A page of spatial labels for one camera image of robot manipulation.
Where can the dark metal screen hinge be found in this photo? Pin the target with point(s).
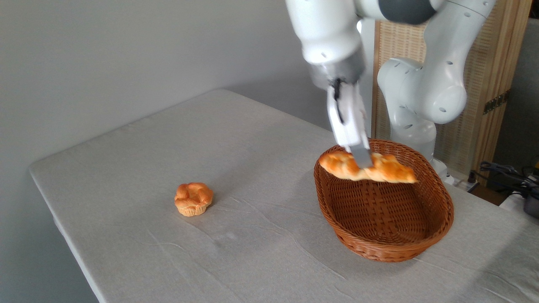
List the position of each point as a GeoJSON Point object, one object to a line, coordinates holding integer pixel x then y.
{"type": "Point", "coordinates": [497, 102]}

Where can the grey tablecloth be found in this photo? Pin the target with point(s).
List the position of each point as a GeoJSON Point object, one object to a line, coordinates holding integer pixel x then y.
{"type": "Point", "coordinates": [252, 235]}

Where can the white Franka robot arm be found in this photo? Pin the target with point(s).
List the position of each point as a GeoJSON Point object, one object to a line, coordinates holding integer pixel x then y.
{"type": "Point", "coordinates": [425, 88]}

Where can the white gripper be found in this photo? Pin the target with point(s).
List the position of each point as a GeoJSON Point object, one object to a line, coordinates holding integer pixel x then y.
{"type": "Point", "coordinates": [348, 120]}

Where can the long braided bread loaf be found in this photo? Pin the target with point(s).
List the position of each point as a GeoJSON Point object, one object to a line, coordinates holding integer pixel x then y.
{"type": "Point", "coordinates": [391, 170]}

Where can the round muffin-shaped bread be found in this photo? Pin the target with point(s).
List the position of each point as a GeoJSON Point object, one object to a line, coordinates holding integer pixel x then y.
{"type": "Point", "coordinates": [193, 198]}

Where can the brown wicker basket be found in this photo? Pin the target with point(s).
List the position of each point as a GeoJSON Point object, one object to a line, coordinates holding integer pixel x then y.
{"type": "Point", "coordinates": [379, 244]}

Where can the white power strip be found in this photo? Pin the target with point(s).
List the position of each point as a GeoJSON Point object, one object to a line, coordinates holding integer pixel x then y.
{"type": "Point", "coordinates": [463, 184]}

